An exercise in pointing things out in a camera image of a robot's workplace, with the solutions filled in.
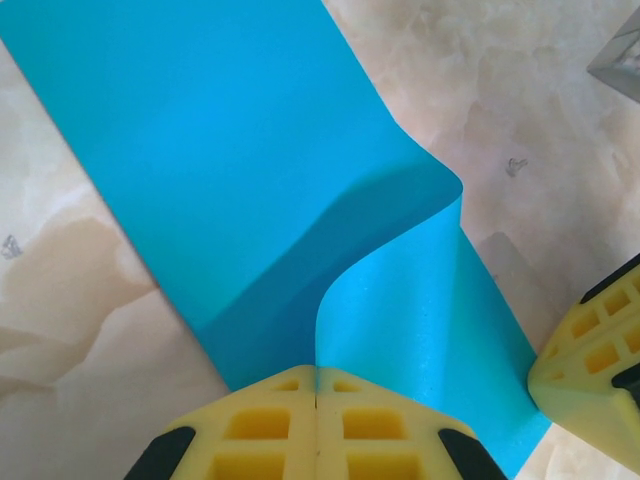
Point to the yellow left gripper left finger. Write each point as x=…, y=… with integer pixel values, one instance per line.
x=260, y=430

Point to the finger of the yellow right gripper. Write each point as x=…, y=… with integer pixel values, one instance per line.
x=590, y=360

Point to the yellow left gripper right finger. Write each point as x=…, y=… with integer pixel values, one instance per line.
x=380, y=430

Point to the teal blue cloth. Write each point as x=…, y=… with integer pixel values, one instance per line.
x=200, y=150

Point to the aluminium corner post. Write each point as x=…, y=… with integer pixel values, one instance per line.
x=622, y=65

